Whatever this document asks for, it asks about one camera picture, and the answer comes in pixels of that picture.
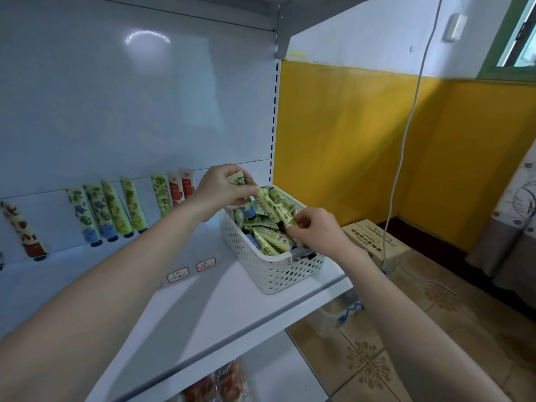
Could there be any white perforated plastic basket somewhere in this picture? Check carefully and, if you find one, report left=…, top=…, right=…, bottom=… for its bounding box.
left=220, top=184, right=328, bottom=295

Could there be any person's right hand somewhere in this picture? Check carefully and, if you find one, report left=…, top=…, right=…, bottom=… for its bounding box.
left=285, top=207, right=361, bottom=266

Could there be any person's right forearm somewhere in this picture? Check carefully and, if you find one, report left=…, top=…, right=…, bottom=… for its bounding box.
left=335, top=247, right=512, bottom=402

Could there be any window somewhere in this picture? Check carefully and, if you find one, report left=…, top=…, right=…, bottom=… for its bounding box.
left=479, top=0, right=536, bottom=83

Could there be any small brown cardboard box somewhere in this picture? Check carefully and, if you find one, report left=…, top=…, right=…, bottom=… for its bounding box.
left=342, top=219, right=411, bottom=269

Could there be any person's left forearm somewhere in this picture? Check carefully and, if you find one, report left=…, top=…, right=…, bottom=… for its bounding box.
left=0, top=200, right=206, bottom=402

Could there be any white metal shelf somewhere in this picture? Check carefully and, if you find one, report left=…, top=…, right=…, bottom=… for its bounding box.
left=0, top=0, right=386, bottom=402

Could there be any clear divider tray with labels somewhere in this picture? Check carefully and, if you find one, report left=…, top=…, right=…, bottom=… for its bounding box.
left=166, top=257, right=217, bottom=285

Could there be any pile of snack packets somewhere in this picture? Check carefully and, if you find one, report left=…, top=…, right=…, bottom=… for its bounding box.
left=180, top=357, right=252, bottom=402

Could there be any white wall switch box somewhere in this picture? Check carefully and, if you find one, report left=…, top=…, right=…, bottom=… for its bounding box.
left=442, top=12, right=468, bottom=42

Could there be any pile of green hand cream tubes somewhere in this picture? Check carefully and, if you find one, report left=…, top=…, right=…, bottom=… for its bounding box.
left=233, top=186, right=303, bottom=256

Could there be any person's left hand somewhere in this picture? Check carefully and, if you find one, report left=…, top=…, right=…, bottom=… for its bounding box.
left=188, top=163, right=261, bottom=223

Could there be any white hanging cable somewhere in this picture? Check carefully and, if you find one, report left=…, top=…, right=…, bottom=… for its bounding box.
left=381, top=0, right=445, bottom=273

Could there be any row of hand cream tubes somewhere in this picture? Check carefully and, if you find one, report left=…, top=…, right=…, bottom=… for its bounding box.
left=0, top=169, right=195, bottom=263

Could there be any yellow-green hand cream tube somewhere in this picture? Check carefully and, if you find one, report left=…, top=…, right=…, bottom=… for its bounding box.
left=255, top=188, right=296, bottom=229

